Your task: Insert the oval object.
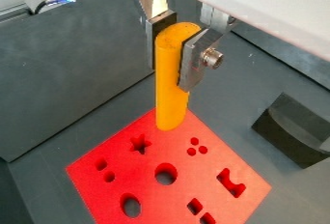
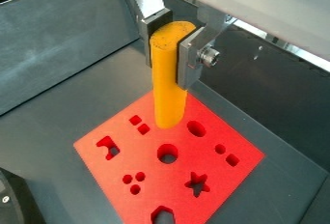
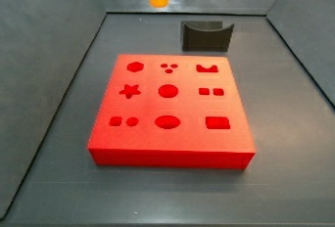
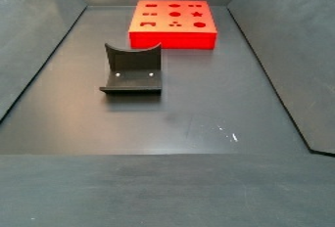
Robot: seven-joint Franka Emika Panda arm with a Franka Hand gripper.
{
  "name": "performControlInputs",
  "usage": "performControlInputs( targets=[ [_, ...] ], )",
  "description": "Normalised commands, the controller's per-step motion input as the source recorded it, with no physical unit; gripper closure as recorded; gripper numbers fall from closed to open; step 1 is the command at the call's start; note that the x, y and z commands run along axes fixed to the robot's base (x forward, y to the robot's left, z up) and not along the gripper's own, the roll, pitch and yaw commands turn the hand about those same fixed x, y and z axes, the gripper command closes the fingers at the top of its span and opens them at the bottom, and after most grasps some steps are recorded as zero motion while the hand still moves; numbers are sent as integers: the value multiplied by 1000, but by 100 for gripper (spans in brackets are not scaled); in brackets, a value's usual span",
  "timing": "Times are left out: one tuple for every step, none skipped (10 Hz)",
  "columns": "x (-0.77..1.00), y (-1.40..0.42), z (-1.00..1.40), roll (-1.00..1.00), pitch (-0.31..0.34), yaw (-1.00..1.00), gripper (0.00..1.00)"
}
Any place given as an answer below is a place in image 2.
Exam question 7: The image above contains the yellow oval peg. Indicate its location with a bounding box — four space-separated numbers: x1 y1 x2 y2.
149 21 196 128

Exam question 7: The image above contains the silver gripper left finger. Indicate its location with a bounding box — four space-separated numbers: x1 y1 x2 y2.
132 0 172 66

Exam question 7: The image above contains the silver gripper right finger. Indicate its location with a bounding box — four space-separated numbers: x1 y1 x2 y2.
176 4 236 90

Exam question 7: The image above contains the gray bin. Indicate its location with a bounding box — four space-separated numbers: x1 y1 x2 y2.
0 0 330 224

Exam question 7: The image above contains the red shape-sorting board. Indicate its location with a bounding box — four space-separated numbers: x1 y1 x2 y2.
73 94 264 224

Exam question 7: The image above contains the black round object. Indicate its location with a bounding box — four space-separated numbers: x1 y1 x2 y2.
0 167 46 224

